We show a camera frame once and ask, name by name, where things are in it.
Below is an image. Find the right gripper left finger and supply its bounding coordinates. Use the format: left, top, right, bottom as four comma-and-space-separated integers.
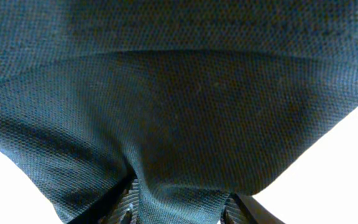
68, 174, 135, 224

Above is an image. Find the black t-shirt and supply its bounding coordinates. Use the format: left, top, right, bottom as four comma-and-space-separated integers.
0, 0, 358, 223

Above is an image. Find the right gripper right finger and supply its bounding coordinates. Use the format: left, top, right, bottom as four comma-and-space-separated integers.
221, 194, 285, 224

